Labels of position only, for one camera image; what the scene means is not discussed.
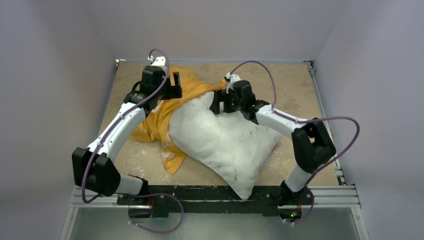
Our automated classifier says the orange Mickey Mouse pillowcase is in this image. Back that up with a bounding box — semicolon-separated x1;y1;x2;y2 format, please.
129;66;226;175

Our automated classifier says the white pillow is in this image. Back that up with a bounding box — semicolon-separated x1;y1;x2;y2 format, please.
168;92;283;200

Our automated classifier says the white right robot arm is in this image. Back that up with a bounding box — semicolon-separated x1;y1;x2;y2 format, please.
209;80;336;206

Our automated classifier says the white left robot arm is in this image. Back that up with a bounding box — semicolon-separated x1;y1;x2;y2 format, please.
71;65;183;205

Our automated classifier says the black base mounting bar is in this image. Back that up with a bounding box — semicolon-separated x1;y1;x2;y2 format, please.
117;185;313;221

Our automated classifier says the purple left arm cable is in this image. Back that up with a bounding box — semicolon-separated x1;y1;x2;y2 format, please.
81;48;171;204

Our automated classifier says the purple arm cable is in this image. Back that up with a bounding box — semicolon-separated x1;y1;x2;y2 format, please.
228;60;361;186
81;48;171;204

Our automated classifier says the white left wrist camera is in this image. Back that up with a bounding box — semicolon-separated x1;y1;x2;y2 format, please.
147;55;168;72

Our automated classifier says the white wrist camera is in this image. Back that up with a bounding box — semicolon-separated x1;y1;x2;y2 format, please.
147;55;168;72
224;72;242;94

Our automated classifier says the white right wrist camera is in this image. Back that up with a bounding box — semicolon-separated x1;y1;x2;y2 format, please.
224;72;242;94

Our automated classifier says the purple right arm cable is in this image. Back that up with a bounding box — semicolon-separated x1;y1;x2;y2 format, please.
228;60;361;186

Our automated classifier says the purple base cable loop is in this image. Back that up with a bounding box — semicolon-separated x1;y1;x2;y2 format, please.
127;193;185;235

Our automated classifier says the aluminium frame rail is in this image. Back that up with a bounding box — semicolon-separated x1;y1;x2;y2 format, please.
304;60;370;240

